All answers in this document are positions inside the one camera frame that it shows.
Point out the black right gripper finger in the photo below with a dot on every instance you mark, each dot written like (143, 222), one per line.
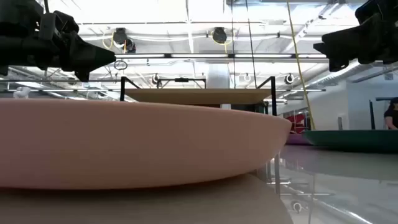
(340, 59)
(357, 35)

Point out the pink plastic plate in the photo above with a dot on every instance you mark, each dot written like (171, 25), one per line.
(297, 139)

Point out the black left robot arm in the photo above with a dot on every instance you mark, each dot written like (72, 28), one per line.
(18, 17)

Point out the red background equipment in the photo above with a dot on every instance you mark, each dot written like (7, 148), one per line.
(297, 122)

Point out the person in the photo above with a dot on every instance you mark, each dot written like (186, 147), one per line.
(392, 116)

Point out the peach plastic plate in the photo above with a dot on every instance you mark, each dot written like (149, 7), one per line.
(130, 143)

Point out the green plastic plate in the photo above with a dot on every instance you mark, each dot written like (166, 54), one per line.
(354, 140)

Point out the long ceiling light bar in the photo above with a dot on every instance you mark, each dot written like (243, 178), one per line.
(217, 56)

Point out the white room column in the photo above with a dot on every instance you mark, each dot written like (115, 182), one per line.
(218, 76)

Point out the wooden shelf with black frame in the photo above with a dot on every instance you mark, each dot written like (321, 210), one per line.
(199, 96)

